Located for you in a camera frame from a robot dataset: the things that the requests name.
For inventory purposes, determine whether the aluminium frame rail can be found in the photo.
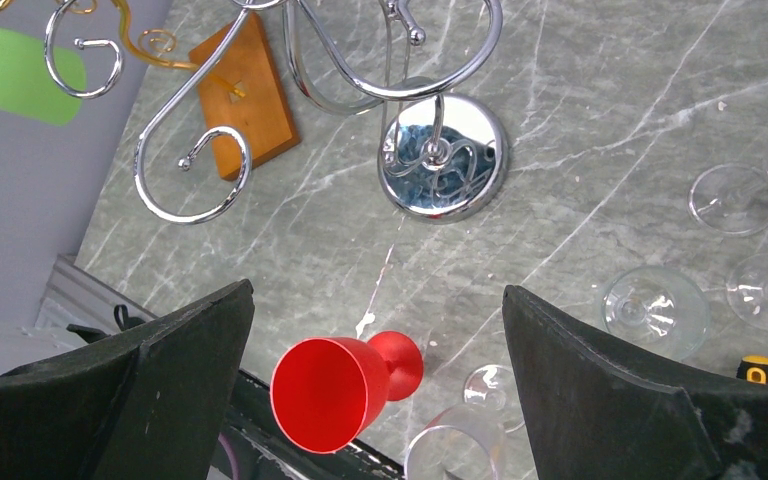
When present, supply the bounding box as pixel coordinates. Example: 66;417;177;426
28;255;156;351

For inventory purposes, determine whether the red plastic wine glass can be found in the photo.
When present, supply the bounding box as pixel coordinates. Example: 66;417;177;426
270;331;424;454

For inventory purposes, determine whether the gold wine glass rack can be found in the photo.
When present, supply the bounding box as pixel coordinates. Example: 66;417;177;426
0;0;245;100

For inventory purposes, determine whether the orange wooden rack base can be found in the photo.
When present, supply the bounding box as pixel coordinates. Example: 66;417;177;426
197;13;300;168

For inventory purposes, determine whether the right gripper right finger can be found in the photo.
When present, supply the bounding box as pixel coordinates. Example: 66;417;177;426
502;285;768;479

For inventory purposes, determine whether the chrome wine glass rack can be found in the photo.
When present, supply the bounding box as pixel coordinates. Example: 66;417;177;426
44;0;510;226

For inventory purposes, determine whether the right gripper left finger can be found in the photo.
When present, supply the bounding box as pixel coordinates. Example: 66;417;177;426
0;280;255;479

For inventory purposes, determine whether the green plastic wine glass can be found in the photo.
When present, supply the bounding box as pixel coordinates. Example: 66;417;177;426
0;28;82;126

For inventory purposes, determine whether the orange black screwdriver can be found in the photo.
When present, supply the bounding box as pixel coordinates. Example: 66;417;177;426
736;355;768;385

